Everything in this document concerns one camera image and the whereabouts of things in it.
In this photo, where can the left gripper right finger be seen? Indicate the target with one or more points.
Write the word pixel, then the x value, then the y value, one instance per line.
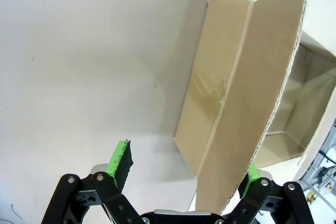
pixel 265 197

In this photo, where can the metal frame rack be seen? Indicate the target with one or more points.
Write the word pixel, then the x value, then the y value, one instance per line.
pixel 328 146

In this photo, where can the large brown cardboard box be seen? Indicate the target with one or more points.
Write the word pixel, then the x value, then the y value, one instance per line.
pixel 236 103

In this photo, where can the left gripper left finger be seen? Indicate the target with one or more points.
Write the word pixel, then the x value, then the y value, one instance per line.
pixel 110 197

